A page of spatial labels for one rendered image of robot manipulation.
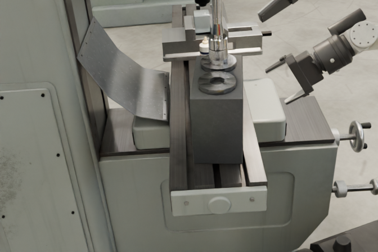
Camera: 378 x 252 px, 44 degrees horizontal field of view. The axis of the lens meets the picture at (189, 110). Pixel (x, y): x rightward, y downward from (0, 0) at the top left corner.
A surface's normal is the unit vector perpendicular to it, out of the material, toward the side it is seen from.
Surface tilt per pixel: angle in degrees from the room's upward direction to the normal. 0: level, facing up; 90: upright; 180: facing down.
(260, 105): 0
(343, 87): 0
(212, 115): 90
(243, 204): 90
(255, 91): 0
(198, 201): 90
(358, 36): 59
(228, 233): 90
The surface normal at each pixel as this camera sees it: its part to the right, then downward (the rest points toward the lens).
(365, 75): -0.06, -0.84
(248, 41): 0.05, 0.54
